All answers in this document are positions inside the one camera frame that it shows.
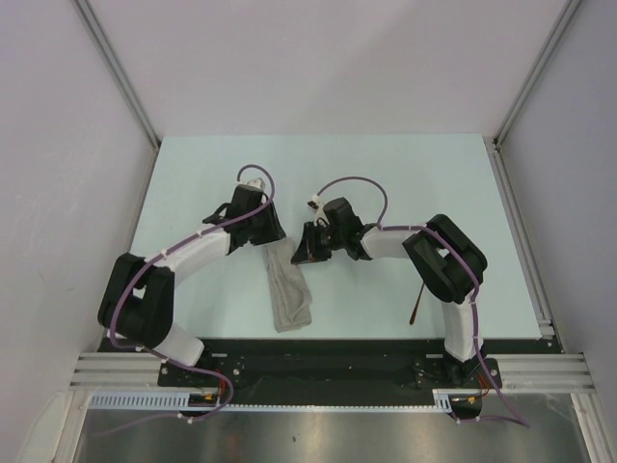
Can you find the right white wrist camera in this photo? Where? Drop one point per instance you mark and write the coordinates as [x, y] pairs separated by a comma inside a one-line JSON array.
[[317, 205]]

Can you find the grey cloth napkin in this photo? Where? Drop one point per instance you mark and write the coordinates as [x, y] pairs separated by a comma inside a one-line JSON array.
[[289, 291]]

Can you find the left aluminium corner post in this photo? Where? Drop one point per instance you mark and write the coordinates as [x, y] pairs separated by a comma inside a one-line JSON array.
[[111, 59]]

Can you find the right aluminium corner post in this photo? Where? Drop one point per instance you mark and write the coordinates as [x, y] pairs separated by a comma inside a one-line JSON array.
[[548, 50]]

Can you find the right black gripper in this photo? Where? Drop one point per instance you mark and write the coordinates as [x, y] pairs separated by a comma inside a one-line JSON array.
[[308, 250]]

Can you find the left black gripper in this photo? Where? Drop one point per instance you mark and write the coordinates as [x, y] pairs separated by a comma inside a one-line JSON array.
[[274, 230]]

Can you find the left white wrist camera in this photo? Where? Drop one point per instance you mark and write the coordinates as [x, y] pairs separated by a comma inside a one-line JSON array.
[[257, 183]]

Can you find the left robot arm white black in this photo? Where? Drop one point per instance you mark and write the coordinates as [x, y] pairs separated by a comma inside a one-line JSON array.
[[138, 302]]

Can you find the aluminium front rail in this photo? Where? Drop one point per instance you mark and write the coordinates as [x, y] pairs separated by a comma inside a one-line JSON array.
[[521, 374]]

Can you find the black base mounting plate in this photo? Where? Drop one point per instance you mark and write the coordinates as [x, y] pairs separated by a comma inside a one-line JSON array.
[[338, 372]]

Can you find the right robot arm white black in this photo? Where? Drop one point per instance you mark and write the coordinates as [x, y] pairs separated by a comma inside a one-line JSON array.
[[449, 264]]

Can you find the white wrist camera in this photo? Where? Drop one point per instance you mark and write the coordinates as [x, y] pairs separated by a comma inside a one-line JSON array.
[[317, 205], [257, 183]]

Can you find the copper fork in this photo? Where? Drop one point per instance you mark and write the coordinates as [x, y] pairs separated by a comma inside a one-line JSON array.
[[412, 319]]

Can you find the aluminium corner post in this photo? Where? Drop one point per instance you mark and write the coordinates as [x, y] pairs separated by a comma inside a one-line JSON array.
[[548, 50], [111, 59]]

